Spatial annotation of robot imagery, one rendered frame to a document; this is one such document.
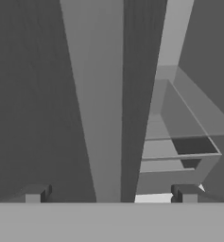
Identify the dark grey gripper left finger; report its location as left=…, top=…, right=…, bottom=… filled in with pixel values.
left=0, top=183, right=53, bottom=204

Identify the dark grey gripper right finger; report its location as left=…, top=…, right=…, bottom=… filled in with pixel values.
left=170, top=183, right=224, bottom=204

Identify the grey fridge drawer bin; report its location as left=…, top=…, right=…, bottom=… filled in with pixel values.
left=135, top=78, right=223, bottom=196

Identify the clear glass fridge shelf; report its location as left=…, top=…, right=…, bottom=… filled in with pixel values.
left=160, top=64, right=224, bottom=140

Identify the dark grey fridge door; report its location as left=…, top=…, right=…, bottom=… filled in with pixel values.
left=59, top=0, right=168, bottom=203

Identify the grey fridge body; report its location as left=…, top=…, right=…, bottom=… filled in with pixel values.
left=134, top=0, right=224, bottom=203

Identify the dark grey tall cupboard panel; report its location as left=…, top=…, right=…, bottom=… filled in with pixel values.
left=0, top=0, right=97, bottom=203

